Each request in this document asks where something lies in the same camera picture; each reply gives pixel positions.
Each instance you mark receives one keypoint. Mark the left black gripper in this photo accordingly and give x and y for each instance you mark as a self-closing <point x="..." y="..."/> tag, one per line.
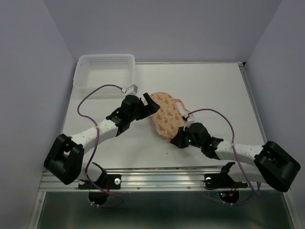
<point x="152" y="108"/>

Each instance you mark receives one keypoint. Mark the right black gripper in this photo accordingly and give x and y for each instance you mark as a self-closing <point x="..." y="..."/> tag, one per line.
<point x="177" y="140"/>

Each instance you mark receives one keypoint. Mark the floral orange laundry bag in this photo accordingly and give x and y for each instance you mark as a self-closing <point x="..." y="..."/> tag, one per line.
<point x="169" y="118"/>

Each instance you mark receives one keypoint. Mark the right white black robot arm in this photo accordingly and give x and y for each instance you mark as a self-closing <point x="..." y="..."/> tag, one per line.
<point x="268" y="163"/>

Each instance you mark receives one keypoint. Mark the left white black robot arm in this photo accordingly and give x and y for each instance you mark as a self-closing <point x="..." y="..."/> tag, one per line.
<point x="65" y="158"/>

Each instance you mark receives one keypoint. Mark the white perforated plastic basket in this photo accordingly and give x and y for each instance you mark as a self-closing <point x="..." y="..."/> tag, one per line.
<point x="93" y="71"/>

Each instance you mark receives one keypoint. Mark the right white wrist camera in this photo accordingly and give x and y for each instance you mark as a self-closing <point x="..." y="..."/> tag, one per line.
<point x="189" y="119"/>

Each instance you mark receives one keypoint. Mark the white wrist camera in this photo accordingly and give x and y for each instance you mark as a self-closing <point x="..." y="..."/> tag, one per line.
<point x="189" y="119"/>
<point x="132" y="90"/>

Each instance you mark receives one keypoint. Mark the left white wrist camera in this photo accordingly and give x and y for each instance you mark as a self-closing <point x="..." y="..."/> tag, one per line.
<point x="132" y="90"/>

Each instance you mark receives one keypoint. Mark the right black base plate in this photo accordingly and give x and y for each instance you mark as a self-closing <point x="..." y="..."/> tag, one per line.
<point x="221" y="180"/>

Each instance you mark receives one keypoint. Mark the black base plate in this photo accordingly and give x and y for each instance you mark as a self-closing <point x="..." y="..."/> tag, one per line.
<point x="100" y="177"/>
<point x="221" y="180"/>

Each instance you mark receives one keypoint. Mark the aluminium front rail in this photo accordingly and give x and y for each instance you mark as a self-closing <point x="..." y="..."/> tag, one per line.
<point x="136" y="180"/>

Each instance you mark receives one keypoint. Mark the aluminium rail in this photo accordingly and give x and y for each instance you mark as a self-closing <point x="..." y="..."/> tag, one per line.
<point x="252" y="100"/>
<point x="136" y="180"/>

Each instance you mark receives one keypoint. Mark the aluminium right side rail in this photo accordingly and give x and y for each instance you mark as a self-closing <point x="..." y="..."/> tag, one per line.
<point x="252" y="100"/>

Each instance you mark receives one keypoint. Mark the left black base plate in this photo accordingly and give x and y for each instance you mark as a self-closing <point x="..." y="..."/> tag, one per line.
<point x="100" y="177"/>

